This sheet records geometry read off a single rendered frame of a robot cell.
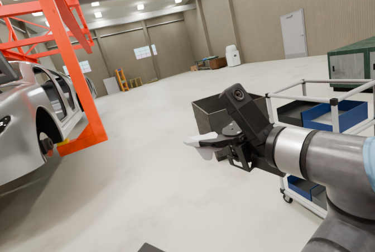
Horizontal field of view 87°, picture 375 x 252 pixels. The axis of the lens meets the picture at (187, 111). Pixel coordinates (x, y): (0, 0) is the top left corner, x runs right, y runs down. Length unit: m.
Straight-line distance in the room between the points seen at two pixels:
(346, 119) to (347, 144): 1.18
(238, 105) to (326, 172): 0.16
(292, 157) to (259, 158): 0.09
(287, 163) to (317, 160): 0.04
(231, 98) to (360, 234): 0.24
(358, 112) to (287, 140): 1.25
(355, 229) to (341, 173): 0.07
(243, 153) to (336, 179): 0.15
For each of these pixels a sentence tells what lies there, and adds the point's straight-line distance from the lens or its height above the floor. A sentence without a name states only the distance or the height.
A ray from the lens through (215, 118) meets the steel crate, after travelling 2.42.
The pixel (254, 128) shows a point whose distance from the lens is 0.36.
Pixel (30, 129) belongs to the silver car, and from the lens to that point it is 2.55.
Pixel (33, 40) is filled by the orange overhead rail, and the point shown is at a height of 3.31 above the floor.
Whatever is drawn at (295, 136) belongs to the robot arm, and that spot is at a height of 1.25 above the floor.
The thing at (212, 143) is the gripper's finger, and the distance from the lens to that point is 0.39.
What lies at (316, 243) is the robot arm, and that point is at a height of 1.15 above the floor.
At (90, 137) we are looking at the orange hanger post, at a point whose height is 0.66.
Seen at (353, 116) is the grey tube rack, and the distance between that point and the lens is 1.53.
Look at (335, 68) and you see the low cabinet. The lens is 4.86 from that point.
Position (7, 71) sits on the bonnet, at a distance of 3.14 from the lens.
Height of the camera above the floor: 1.40
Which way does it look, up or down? 14 degrees down
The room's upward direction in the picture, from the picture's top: 15 degrees counter-clockwise
